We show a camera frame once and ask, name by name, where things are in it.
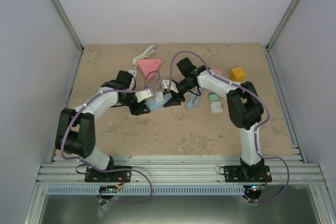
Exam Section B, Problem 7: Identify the light blue power strip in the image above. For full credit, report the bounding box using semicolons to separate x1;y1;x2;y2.
145;93;172;112

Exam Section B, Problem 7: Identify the white power strip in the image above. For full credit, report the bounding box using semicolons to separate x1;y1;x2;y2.
128;70;137;90

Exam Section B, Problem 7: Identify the green plug adapter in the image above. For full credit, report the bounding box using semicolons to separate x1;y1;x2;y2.
208;92;219;102

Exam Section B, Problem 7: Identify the white plug adapter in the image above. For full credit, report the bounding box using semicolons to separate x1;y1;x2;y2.
211;101;223;113

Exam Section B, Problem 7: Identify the pink socket base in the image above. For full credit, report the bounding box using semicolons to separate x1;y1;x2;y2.
138;58;162;80

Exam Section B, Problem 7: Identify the pink cube socket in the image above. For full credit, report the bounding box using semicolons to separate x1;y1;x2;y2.
212;69;222;76

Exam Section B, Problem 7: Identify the white power cable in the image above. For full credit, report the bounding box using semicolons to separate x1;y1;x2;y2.
132;45;159;69

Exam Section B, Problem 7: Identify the yellow cube socket adapter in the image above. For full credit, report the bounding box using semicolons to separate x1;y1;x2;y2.
229;67;246;82

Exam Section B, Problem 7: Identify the white charger with ribbon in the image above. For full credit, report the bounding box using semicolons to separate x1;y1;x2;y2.
154;91;164;106

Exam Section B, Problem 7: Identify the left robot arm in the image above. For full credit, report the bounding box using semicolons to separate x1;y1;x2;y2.
55;70;150;182

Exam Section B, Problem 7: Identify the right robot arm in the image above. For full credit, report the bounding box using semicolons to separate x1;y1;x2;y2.
160;57;265;182

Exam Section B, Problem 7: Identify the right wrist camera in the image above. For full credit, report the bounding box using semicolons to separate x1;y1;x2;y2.
160;80;179;93

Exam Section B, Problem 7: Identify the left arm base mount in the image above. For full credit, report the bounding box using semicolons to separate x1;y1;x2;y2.
85;166;132;183

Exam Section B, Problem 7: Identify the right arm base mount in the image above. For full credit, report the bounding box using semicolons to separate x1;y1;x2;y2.
224;165;272;183

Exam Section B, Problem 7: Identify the light blue cable duct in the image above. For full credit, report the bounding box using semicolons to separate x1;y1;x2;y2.
47;185;245;196

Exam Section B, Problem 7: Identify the aluminium rail frame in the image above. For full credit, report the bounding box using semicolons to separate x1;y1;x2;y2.
36;155;326;185

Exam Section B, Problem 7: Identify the left aluminium corner post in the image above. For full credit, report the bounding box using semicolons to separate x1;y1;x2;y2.
51;0;84;54

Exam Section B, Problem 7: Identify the aluminium corner post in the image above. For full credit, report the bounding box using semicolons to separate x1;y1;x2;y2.
265;0;301;53
51;0;84;54

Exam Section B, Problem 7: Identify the right aluminium corner post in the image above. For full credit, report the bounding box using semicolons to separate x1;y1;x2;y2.
265;0;301;53

